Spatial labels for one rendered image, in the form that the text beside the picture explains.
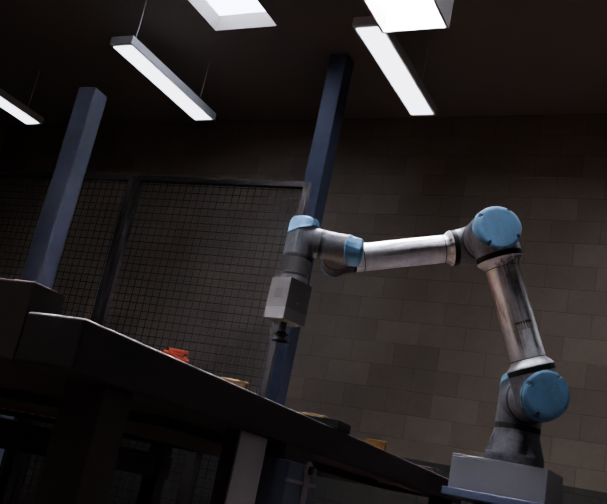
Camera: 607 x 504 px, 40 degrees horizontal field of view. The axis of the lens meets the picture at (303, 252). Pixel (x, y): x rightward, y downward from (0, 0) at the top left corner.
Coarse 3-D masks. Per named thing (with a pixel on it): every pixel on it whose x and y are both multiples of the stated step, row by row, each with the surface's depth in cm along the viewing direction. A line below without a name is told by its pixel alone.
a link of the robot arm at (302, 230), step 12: (300, 216) 209; (288, 228) 211; (300, 228) 207; (312, 228) 208; (288, 240) 208; (300, 240) 206; (312, 240) 207; (288, 252) 206; (300, 252) 206; (312, 252) 208
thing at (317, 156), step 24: (336, 72) 710; (336, 96) 702; (336, 120) 700; (312, 144) 696; (336, 144) 702; (312, 168) 688; (312, 192) 680; (312, 216) 672; (312, 264) 674; (288, 360) 645; (288, 384) 647
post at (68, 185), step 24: (96, 96) 395; (72, 120) 393; (96, 120) 397; (72, 144) 388; (72, 168) 383; (48, 192) 383; (72, 192) 385; (48, 216) 378; (72, 216) 386; (48, 240) 374; (48, 264) 373; (0, 456) 355
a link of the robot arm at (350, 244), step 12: (324, 240) 207; (336, 240) 207; (348, 240) 208; (360, 240) 209; (324, 252) 207; (336, 252) 207; (348, 252) 207; (360, 252) 207; (336, 264) 211; (348, 264) 209
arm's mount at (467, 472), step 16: (464, 464) 210; (480, 464) 208; (496, 464) 207; (512, 464) 205; (464, 480) 208; (480, 480) 207; (496, 480) 205; (512, 480) 204; (528, 480) 202; (544, 480) 201; (560, 480) 217; (512, 496) 202; (528, 496) 201; (544, 496) 200; (560, 496) 219
